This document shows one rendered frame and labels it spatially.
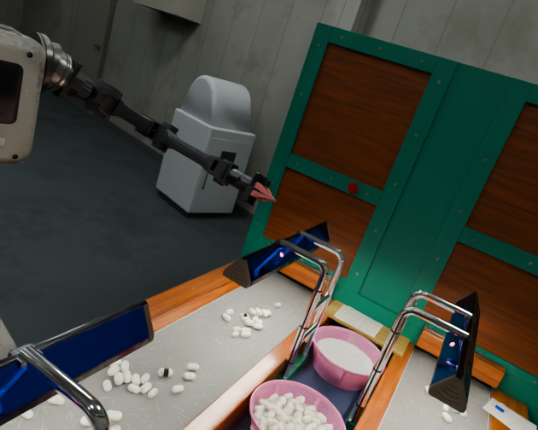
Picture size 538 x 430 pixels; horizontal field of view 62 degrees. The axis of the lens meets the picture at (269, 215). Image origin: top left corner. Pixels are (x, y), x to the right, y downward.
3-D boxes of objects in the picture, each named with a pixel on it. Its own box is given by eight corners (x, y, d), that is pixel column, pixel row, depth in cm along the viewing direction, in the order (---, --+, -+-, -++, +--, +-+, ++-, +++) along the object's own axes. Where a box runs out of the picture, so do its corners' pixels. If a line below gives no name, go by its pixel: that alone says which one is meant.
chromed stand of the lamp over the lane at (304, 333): (231, 358, 146) (274, 237, 133) (260, 335, 164) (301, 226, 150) (280, 391, 139) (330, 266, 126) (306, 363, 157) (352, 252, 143)
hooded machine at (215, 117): (233, 218, 472) (271, 95, 432) (188, 220, 428) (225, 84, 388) (195, 193, 512) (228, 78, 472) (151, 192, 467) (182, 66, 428)
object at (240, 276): (221, 275, 118) (229, 251, 116) (311, 234, 173) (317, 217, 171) (246, 289, 115) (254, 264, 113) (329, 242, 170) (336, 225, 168)
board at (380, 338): (321, 313, 175) (323, 310, 175) (334, 301, 189) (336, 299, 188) (401, 357, 163) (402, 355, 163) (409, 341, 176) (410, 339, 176)
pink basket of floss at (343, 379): (318, 395, 143) (328, 371, 140) (295, 342, 167) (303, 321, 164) (388, 401, 152) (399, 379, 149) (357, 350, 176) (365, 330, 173)
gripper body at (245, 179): (254, 206, 148) (240, 198, 152) (270, 180, 148) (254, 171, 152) (243, 201, 143) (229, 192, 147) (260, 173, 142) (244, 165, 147)
